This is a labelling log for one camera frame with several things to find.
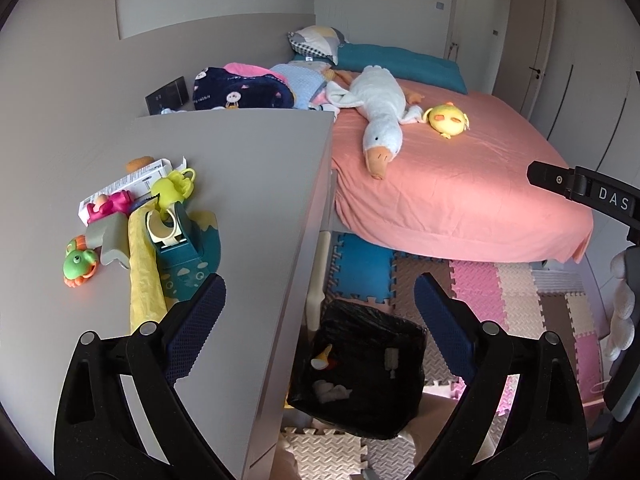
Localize pink bed sheet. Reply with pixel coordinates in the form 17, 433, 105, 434
330, 77, 595, 264

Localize yellow chick plush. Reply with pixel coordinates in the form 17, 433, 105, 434
423, 102, 471, 140

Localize green frog toy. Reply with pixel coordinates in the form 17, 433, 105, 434
62, 236, 100, 289

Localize patterned grey yellow pillow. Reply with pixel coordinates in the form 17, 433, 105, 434
287, 25, 350, 60

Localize grey fuzzy object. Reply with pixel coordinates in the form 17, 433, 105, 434
606, 249, 640, 361

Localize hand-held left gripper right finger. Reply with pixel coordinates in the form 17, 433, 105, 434
414, 273, 592, 480

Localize black digital clock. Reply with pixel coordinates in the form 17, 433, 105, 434
145, 76, 189, 114

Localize white printed cloth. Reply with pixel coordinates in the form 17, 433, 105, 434
308, 82, 346, 112

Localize teal tape dispenser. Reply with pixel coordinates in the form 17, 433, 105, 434
144, 204, 211, 312

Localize white goose plush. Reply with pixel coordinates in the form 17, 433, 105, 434
326, 65, 427, 181

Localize pink plastic toy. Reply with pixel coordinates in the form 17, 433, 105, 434
87, 190, 134, 225

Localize foam puzzle floor mats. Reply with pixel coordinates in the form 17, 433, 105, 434
280, 230, 621, 480

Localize crumpled white tissue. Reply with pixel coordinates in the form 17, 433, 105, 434
312, 379, 352, 404

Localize white cardboard box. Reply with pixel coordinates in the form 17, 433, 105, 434
78, 157, 187, 222

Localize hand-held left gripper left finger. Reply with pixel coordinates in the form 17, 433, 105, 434
52, 272, 227, 480

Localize yellow plastic toy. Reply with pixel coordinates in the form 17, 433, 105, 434
150, 168, 197, 212

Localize white desk leg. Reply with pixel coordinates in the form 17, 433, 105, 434
306, 231, 334, 332

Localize black trash bin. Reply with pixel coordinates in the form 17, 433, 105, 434
286, 299, 429, 441

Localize navy rabbit print blanket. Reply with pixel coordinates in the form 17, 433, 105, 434
192, 66, 296, 111

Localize light blue blanket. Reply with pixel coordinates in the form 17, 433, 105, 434
270, 61, 331, 110

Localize yellow and teal bag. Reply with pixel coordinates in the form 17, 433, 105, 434
187, 209, 224, 281

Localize white door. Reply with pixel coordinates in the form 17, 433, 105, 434
444, 0, 517, 63

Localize pink cloth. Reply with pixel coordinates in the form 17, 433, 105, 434
222, 62, 290, 86

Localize white wardrobe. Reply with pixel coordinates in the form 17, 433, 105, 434
492, 0, 640, 183

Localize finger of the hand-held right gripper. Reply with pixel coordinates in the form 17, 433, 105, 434
526, 160, 592, 199

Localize teal pillow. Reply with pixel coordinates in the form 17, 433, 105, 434
332, 42, 469, 95

